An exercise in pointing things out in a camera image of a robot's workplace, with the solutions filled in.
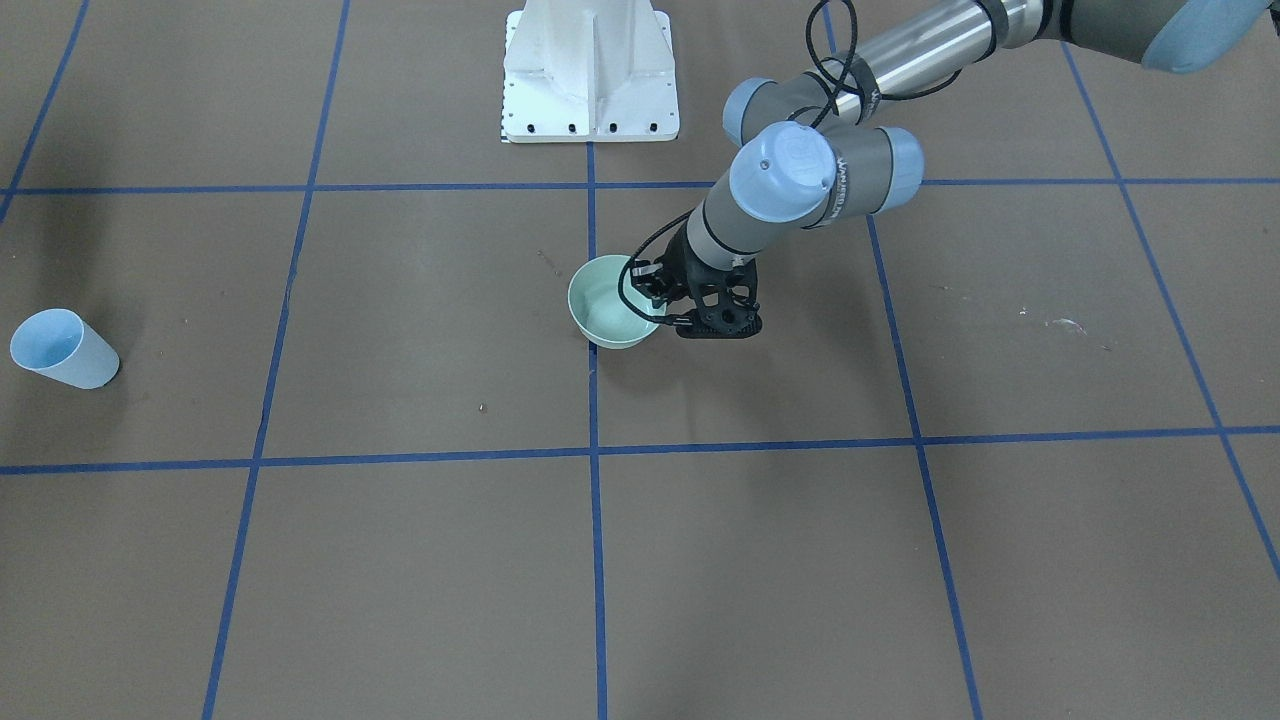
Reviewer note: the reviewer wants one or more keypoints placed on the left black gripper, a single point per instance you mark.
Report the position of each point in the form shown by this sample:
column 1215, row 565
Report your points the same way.
column 678, row 274

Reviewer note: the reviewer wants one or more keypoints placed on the mint green bowl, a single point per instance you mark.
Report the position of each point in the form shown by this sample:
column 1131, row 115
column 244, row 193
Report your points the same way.
column 602, row 304

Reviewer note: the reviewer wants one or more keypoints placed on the light blue plastic cup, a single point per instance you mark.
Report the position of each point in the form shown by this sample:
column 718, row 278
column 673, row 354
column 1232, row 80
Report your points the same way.
column 60, row 345

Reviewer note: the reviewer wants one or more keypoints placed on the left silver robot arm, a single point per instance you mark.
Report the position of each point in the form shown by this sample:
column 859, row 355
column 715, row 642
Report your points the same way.
column 811, row 150

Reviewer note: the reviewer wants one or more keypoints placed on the white camera pillar mount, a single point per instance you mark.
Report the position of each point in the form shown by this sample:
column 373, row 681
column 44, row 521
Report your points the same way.
column 589, row 72

